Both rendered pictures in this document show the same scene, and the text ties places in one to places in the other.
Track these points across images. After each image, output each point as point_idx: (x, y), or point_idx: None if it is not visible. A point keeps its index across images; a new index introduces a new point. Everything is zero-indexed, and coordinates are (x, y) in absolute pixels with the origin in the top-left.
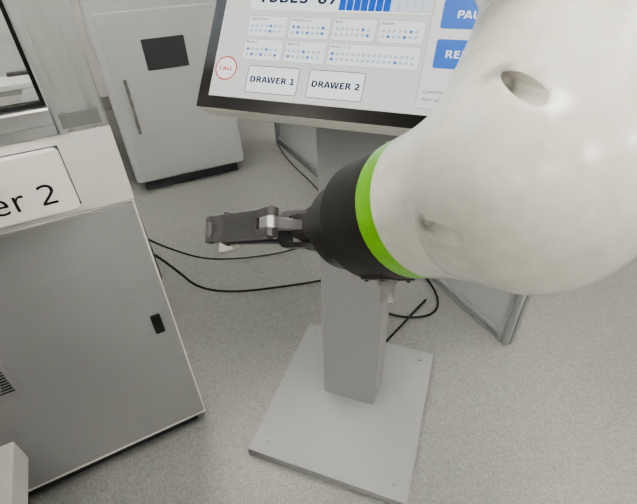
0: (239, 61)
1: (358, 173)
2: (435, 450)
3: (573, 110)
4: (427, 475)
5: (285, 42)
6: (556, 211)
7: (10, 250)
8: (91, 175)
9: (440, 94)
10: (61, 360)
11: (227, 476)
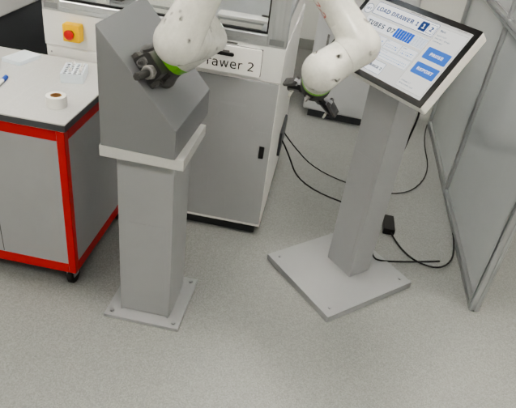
0: None
1: None
2: (367, 316)
3: (315, 57)
4: (351, 320)
5: None
6: (308, 68)
7: (226, 83)
8: (269, 66)
9: (406, 82)
10: (215, 145)
11: (249, 259)
